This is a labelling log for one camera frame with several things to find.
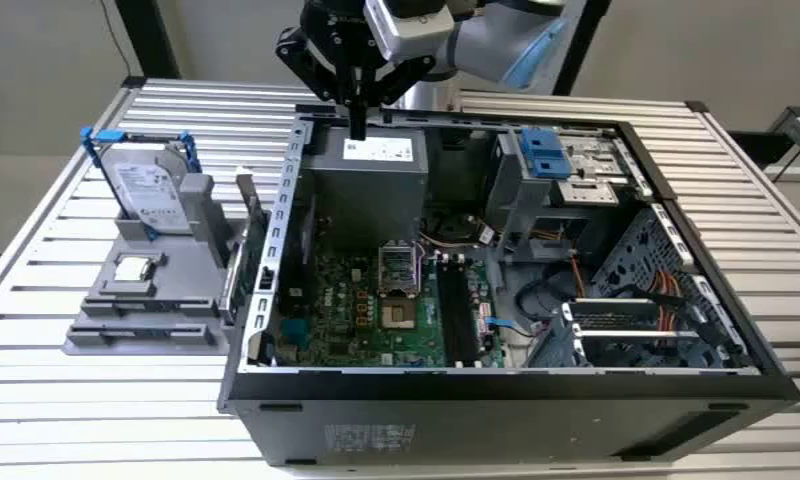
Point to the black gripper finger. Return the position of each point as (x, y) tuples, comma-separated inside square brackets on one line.
[(310, 65), (400, 80)]

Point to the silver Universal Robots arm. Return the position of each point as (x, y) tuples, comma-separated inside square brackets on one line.
[(487, 40)]

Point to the black RAM slot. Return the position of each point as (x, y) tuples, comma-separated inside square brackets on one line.
[(451, 310), (467, 310)]

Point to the grey power supply unit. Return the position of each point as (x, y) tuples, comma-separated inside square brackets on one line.
[(367, 200)]

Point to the blue plastic drive latch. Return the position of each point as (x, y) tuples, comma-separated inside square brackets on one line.
[(543, 150)]

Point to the black round cooling fan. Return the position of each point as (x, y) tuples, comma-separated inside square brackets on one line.
[(456, 227)]

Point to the hard disk in blue carrier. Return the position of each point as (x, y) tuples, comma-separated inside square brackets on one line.
[(147, 190)]

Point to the green graphics card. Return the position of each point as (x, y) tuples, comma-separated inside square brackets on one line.
[(254, 240)]

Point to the grey metal drive bay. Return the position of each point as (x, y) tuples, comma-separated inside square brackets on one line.
[(587, 195)]

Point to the CPU socket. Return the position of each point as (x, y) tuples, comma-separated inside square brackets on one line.
[(400, 315)]

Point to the green motherboard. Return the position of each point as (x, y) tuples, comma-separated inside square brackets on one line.
[(334, 310)]

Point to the grey parts rack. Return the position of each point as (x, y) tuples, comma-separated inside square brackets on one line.
[(173, 280)]

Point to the silver CPU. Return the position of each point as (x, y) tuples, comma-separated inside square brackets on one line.
[(132, 269)]

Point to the grey metal disk bay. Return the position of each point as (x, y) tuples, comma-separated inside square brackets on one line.
[(614, 320)]

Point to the black open PC case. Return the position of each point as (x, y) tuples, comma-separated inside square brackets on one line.
[(440, 425)]

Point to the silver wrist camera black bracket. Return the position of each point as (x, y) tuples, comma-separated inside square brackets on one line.
[(407, 25)]

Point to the black frame post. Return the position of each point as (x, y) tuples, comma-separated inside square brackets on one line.
[(149, 40), (590, 40)]

